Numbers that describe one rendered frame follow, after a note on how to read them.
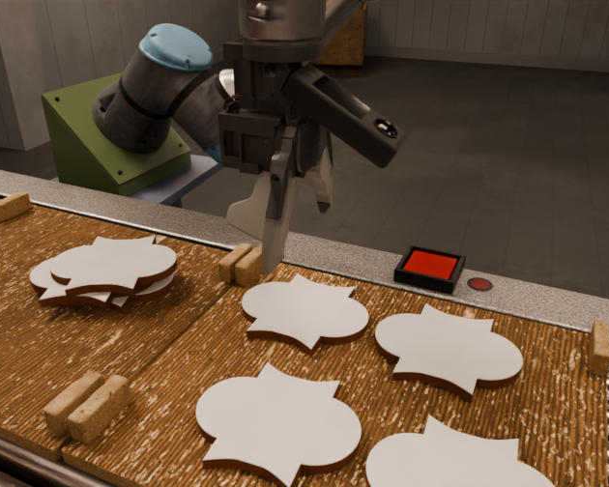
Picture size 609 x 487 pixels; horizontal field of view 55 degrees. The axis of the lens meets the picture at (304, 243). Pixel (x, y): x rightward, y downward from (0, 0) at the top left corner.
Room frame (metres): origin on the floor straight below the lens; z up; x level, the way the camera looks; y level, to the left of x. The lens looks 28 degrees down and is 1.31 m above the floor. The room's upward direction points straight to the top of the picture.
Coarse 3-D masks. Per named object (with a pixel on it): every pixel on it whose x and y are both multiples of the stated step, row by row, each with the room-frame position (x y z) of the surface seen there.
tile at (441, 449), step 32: (384, 448) 0.33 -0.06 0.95; (416, 448) 0.33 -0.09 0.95; (448, 448) 0.33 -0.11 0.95; (480, 448) 0.33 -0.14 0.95; (512, 448) 0.33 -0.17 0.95; (384, 480) 0.30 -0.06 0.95; (416, 480) 0.30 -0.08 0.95; (448, 480) 0.30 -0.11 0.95; (480, 480) 0.30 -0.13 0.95; (512, 480) 0.30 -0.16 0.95; (544, 480) 0.30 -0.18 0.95
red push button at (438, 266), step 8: (416, 256) 0.67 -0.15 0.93; (424, 256) 0.67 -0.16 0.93; (432, 256) 0.67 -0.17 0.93; (440, 256) 0.67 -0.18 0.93; (408, 264) 0.65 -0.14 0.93; (416, 264) 0.65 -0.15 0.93; (424, 264) 0.65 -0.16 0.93; (432, 264) 0.65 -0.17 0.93; (440, 264) 0.65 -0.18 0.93; (448, 264) 0.65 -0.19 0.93; (456, 264) 0.66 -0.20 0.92; (424, 272) 0.63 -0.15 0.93; (432, 272) 0.63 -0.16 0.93; (440, 272) 0.63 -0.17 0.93; (448, 272) 0.63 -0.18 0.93
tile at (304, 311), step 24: (264, 288) 0.57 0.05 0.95; (288, 288) 0.57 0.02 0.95; (312, 288) 0.57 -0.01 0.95; (336, 288) 0.57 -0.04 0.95; (264, 312) 0.52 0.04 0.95; (288, 312) 0.52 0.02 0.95; (312, 312) 0.52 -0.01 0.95; (336, 312) 0.52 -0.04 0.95; (360, 312) 0.52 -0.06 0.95; (264, 336) 0.49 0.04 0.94; (288, 336) 0.48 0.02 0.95; (312, 336) 0.48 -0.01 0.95; (336, 336) 0.48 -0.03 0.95; (360, 336) 0.49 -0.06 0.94
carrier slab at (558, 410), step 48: (240, 288) 0.58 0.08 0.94; (384, 288) 0.58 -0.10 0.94; (192, 336) 0.49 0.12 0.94; (240, 336) 0.49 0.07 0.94; (528, 336) 0.49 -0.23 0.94; (576, 336) 0.49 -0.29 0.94; (144, 384) 0.42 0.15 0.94; (192, 384) 0.42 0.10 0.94; (384, 384) 0.42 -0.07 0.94; (528, 384) 0.42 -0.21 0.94; (576, 384) 0.42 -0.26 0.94; (144, 432) 0.36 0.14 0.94; (192, 432) 0.36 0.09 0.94; (384, 432) 0.36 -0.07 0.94; (480, 432) 0.36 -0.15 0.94; (528, 432) 0.36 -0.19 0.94; (576, 432) 0.36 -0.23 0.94; (144, 480) 0.31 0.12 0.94; (192, 480) 0.31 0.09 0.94; (240, 480) 0.31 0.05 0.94; (336, 480) 0.31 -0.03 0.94; (576, 480) 0.31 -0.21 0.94
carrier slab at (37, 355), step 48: (0, 240) 0.71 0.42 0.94; (48, 240) 0.71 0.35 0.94; (0, 288) 0.58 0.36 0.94; (192, 288) 0.58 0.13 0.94; (0, 336) 0.49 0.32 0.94; (48, 336) 0.49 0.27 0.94; (96, 336) 0.49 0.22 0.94; (144, 336) 0.49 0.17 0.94; (0, 384) 0.42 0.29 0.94; (48, 384) 0.42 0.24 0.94; (0, 432) 0.37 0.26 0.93; (48, 432) 0.36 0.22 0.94
